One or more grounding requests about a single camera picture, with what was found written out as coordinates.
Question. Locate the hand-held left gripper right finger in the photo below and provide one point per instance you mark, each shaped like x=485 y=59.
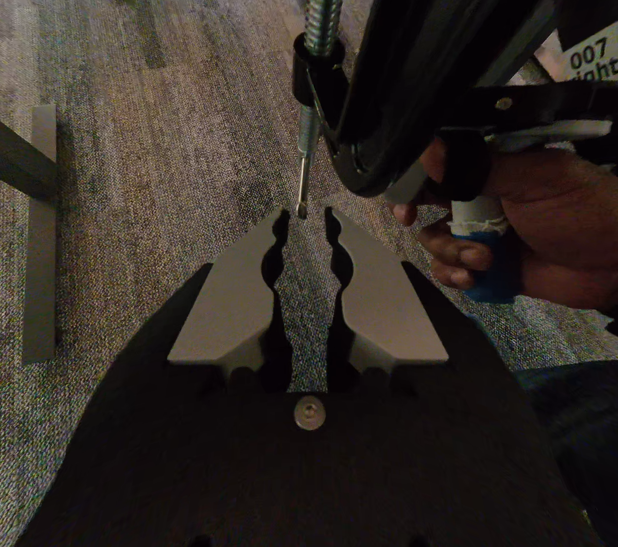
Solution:
x=391 y=310

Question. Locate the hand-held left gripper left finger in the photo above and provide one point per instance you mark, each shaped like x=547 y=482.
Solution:
x=222 y=310

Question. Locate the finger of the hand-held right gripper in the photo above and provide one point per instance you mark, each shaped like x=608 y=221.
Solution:
x=405 y=185

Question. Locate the black C-clamp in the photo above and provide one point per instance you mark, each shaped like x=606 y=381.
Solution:
x=434 y=25

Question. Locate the person's right hand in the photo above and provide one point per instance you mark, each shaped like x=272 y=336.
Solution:
x=555 y=219

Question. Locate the person's dark trousers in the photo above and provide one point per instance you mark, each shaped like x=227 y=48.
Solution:
x=579 y=436

